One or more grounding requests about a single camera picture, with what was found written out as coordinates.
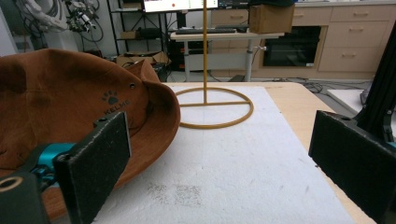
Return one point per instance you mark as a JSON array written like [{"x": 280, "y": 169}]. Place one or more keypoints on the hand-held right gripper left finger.
[{"x": 93, "y": 168}]

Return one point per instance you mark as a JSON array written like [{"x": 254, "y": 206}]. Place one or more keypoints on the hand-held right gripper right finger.
[{"x": 351, "y": 161}]

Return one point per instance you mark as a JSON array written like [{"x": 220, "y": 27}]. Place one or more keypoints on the brown bucket hat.
[{"x": 62, "y": 102}]

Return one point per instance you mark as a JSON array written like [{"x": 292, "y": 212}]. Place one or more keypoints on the yellow metal hat stand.
[{"x": 205, "y": 93}]

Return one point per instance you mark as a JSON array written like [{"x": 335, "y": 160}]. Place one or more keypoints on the open cardboard box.
[{"x": 141, "y": 58}]

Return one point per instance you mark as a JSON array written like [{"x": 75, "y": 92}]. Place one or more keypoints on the beige cabinet with drawers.
[{"x": 348, "y": 40}]

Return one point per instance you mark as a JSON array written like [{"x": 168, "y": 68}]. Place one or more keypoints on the white foam mat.
[{"x": 224, "y": 174}]

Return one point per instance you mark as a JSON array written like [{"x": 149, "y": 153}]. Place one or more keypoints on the black built-in oven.
[{"x": 291, "y": 46}]

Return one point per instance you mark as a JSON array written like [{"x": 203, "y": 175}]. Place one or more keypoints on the black metal shelf rack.
[{"x": 137, "y": 28}]

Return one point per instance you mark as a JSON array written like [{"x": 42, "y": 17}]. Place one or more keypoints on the height-adjustable desk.
[{"x": 224, "y": 46}]

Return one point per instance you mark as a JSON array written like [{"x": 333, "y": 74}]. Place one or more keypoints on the black keyboard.
[{"x": 205, "y": 30}]

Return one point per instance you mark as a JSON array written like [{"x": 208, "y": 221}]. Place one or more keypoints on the computer monitor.
[{"x": 180, "y": 5}]

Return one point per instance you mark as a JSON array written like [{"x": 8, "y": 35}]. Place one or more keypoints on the black aluminium frame post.
[{"x": 381, "y": 90}]

